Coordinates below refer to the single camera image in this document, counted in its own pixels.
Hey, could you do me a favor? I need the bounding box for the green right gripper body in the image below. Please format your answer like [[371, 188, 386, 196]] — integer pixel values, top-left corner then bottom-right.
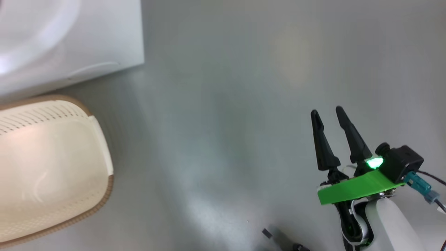
[[317, 156, 407, 246]]

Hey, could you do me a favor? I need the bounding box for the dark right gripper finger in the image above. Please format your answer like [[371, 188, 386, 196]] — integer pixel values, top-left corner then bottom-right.
[[335, 106, 373, 164], [310, 109, 341, 172]]

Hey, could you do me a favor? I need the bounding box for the white front-load washing machine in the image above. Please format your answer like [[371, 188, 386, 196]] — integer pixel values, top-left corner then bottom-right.
[[0, 0, 145, 99]]

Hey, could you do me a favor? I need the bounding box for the cream perforated laundry basket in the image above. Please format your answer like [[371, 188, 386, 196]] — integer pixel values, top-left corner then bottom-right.
[[0, 95, 114, 249]]

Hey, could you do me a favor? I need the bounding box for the teal cable connector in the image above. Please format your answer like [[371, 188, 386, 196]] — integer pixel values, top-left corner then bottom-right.
[[404, 172, 440, 205]]

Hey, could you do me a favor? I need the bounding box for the thin black cable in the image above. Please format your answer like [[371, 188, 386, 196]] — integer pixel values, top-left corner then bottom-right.
[[416, 170, 446, 186]]

